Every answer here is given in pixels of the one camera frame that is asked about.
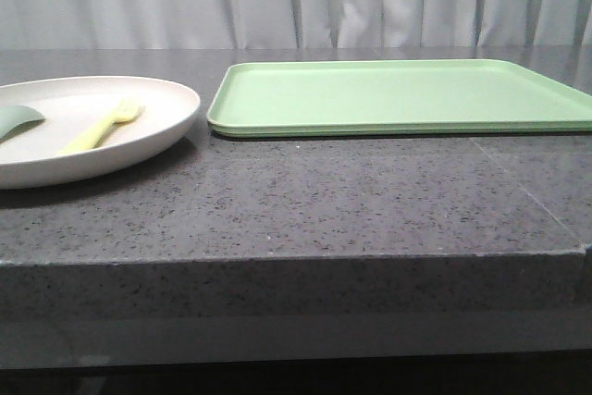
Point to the yellow plastic fork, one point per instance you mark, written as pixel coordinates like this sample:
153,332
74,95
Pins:
126,111

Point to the white round plate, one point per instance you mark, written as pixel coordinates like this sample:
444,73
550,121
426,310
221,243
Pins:
70,106

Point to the light green serving tray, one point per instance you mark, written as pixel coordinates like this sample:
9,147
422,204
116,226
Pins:
392,97

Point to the green plastic spoon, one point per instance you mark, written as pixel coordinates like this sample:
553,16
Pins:
17,119

